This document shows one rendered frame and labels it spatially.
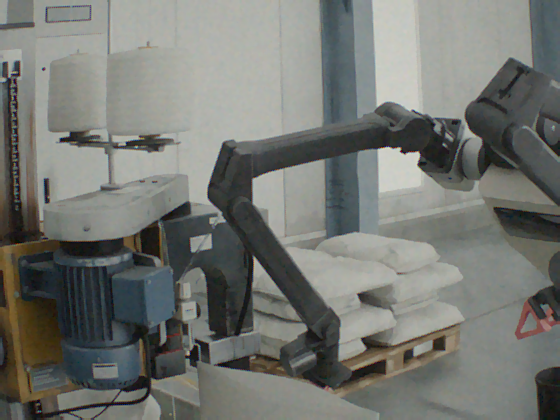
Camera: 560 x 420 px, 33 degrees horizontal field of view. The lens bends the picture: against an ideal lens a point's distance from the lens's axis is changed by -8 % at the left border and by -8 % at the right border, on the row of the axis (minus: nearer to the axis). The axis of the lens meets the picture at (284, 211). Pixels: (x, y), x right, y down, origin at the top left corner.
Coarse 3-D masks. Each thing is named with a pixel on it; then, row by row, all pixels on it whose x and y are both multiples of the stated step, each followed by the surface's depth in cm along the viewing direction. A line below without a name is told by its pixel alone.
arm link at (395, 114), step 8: (384, 112) 200; (392, 112) 199; (400, 112) 198; (408, 112) 197; (416, 112) 202; (392, 120) 197; (400, 120) 196; (432, 120) 200; (432, 128) 201; (400, 152) 200
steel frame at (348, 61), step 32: (352, 0) 758; (544, 0) 995; (352, 32) 770; (544, 32) 1003; (352, 64) 782; (544, 64) 1010; (352, 96) 787; (352, 160) 796; (352, 192) 800; (352, 224) 805
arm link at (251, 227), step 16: (240, 208) 182; (256, 208) 187; (240, 224) 184; (256, 224) 185; (256, 240) 191; (272, 240) 193; (256, 256) 194; (272, 256) 194; (288, 256) 196; (272, 272) 196; (288, 272) 198; (288, 288) 199; (304, 288) 201; (304, 304) 203; (320, 304) 204; (304, 320) 208; (320, 320) 206; (336, 320) 208; (320, 336) 208
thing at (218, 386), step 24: (216, 384) 200; (240, 384) 200; (264, 384) 197; (288, 384) 194; (216, 408) 202; (240, 408) 192; (264, 408) 185; (288, 408) 181; (312, 408) 179; (336, 408) 176; (360, 408) 175
